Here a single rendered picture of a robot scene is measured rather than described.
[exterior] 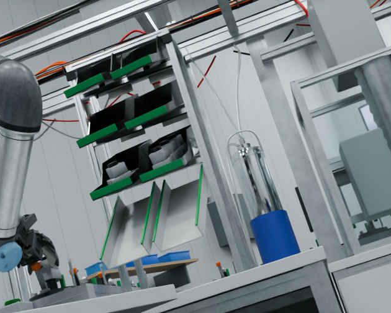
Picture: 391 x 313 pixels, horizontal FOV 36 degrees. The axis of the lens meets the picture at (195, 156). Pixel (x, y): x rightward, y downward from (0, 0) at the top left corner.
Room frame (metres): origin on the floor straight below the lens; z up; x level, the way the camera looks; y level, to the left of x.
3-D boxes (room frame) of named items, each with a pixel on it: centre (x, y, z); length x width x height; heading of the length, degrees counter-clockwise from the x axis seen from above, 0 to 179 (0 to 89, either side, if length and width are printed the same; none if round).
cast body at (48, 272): (1.74, 0.50, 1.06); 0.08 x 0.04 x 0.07; 172
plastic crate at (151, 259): (6.44, 0.90, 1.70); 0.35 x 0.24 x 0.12; 145
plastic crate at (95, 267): (6.02, 1.19, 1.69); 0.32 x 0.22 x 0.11; 145
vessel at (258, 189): (2.44, -0.20, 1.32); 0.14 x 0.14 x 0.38
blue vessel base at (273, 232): (2.44, -0.20, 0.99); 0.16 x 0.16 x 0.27
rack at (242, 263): (1.80, 0.12, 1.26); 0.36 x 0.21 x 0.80; 82
